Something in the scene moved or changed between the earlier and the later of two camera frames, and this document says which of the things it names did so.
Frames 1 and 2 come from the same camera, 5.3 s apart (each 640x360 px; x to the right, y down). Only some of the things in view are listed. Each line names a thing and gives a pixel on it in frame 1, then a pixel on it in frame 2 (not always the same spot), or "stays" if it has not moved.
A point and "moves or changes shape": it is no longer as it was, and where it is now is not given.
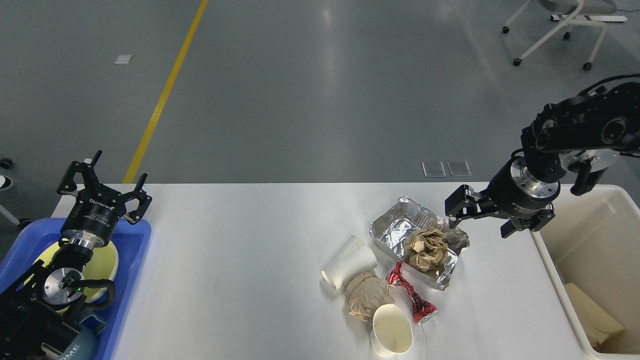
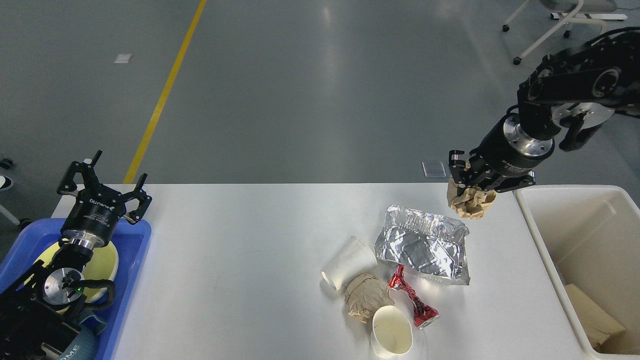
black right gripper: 511,189 → 506,149
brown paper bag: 597,325 stays
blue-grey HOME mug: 84,346 stays
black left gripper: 93,218 stays
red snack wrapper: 423,310 stays
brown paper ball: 426,248 moves or changes shape
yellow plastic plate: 103,264 stays
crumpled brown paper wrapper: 366,292 stays
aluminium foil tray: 390,228 moves or changes shape
